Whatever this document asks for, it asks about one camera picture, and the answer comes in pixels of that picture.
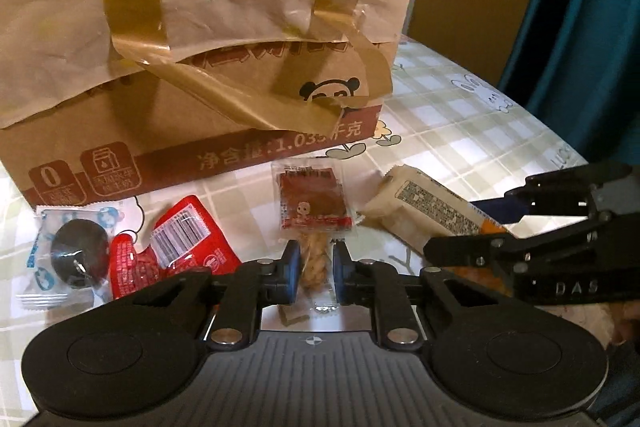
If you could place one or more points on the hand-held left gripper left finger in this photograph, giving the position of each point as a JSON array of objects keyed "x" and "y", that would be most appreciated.
[{"x": 291, "y": 272}]

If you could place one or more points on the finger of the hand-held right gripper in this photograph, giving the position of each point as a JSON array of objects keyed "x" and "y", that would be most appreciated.
[
  {"x": 550, "y": 267},
  {"x": 565, "y": 189}
]

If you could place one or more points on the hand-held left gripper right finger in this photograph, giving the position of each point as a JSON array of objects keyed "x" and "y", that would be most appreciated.
[{"x": 341, "y": 274}]

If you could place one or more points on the dough twist clear packet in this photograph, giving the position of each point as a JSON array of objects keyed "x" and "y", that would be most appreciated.
[{"x": 316, "y": 262}]

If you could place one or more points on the cardboard box with plastic liner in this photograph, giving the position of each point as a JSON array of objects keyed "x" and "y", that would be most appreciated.
[{"x": 200, "y": 57}]

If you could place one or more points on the small olive wrapper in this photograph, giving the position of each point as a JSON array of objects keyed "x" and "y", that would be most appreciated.
[{"x": 292, "y": 314}]

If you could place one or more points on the clear packet dark red snack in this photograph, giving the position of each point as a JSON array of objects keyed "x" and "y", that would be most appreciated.
[{"x": 312, "y": 197}]

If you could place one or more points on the red snack packet white label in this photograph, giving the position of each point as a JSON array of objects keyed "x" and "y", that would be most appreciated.
[{"x": 200, "y": 247}]

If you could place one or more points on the beige cake packet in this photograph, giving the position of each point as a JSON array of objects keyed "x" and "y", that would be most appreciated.
[{"x": 425, "y": 207}]

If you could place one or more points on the dark cookie clear packet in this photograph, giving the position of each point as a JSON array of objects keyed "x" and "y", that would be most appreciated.
[{"x": 75, "y": 252}]

